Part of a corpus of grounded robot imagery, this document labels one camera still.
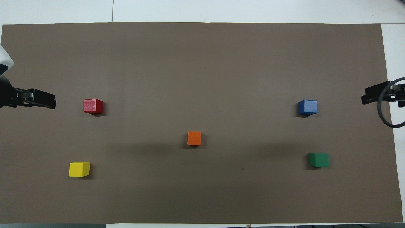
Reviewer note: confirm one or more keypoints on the green wooden block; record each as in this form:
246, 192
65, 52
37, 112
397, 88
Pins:
319, 160

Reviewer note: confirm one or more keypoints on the red wooden block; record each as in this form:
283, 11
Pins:
93, 106

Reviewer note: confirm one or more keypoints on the orange wooden block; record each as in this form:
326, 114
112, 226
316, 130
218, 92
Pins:
194, 138

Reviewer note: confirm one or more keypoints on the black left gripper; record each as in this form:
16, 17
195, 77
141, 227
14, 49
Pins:
8, 95

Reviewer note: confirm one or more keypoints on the brown table mat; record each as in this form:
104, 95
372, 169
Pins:
202, 79

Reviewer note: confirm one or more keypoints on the blue wooden block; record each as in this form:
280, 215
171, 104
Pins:
308, 107

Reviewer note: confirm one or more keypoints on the yellow wooden block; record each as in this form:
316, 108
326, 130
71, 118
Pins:
79, 169

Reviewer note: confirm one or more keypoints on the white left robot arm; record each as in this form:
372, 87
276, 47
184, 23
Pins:
4, 60

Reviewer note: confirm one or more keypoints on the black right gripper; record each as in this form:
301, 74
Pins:
398, 93

